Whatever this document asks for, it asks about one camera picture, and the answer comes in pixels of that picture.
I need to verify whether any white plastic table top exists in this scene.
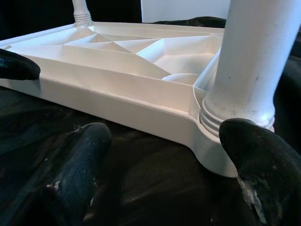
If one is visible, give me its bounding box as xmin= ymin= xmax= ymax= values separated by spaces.
xmin=0 ymin=21 xmax=276 ymax=178

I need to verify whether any black shiny table cloth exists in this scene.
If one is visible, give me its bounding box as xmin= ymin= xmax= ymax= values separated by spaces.
xmin=0 ymin=16 xmax=301 ymax=226

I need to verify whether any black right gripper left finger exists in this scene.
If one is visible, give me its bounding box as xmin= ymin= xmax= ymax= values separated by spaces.
xmin=23 ymin=122 xmax=112 ymax=226

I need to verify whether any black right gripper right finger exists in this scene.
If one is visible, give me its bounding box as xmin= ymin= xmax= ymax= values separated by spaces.
xmin=219 ymin=118 xmax=301 ymax=226

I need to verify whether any white tapered plastic table leg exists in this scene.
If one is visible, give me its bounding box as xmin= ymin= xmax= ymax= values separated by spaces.
xmin=71 ymin=0 xmax=94 ymax=26
xmin=198 ymin=0 xmax=301 ymax=138

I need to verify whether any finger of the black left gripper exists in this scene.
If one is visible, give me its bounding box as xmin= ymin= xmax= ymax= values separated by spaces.
xmin=0 ymin=48 xmax=41 ymax=81

